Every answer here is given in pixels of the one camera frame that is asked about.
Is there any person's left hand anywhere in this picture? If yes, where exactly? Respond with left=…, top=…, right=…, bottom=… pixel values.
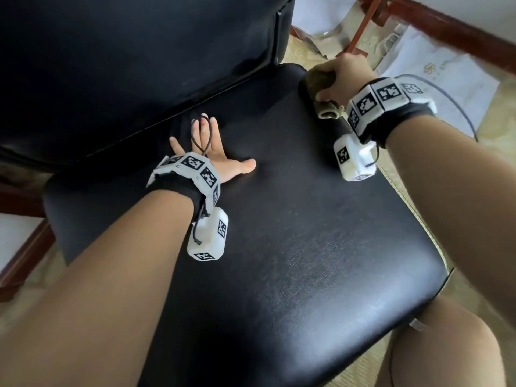
left=169, top=115, right=257, bottom=184

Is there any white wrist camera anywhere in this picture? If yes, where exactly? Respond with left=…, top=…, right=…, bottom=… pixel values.
left=187, top=207, right=230, bottom=262
left=334, top=133, right=378, bottom=182

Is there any person's right forearm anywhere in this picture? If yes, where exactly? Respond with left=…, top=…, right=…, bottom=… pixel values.
left=387, top=115, right=516, bottom=327

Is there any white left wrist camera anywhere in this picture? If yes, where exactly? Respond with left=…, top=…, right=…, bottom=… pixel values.
left=187, top=207, right=230, bottom=262

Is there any thin black cable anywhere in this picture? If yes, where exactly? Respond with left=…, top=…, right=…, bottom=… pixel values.
left=196, top=115, right=217, bottom=156
left=395, top=74, right=481, bottom=144

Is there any person's right hand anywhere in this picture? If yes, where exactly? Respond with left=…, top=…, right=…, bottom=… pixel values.
left=306, top=52, right=378, bottom=105

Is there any black leather chair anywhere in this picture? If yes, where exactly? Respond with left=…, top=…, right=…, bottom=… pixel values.
left=0, top=0, right=448, bottom=387

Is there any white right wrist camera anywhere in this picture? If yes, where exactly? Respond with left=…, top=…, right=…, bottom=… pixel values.
left=334, top=133, right=378, bottom=182

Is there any person's right leg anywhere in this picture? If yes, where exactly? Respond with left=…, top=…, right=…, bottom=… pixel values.
left=375, top=294, right=507, bottom=387

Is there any white marker right wristband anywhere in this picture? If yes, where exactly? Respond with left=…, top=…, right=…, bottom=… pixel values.
left=345, top=75, right=439, bottom=148

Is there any person's left forearm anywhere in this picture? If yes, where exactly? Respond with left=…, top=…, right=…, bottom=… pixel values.
left=0, top=189, right=196, bottom=387

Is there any wooden luggage rack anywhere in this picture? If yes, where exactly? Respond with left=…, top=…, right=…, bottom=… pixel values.
left=290, top=0, right=516, bottom=75

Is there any green cleaning cloth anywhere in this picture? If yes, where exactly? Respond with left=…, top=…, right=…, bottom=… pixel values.
left=302, top=68, right=349, bottom=120

